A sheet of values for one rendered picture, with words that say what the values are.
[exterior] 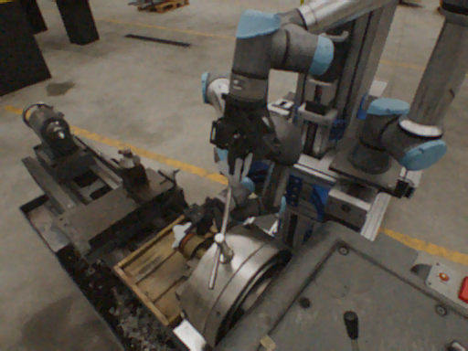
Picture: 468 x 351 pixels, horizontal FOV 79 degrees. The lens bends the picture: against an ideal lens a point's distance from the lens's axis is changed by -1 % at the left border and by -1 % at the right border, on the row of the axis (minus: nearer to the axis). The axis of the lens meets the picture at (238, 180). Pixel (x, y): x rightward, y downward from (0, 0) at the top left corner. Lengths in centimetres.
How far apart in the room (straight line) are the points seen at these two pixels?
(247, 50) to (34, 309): 211
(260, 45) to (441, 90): 47
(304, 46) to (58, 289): 213
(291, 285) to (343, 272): 12
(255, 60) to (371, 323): 53
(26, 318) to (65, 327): 27
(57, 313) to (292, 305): 183
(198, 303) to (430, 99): 73
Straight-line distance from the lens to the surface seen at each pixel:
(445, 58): 82
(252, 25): 56
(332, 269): 68
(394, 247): 76
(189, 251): 86
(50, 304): 231
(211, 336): 73
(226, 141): 62
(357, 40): 113
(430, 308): 71
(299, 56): 60
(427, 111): 87
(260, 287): 71
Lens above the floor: 181
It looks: 43 degrees down
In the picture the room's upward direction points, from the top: straight up
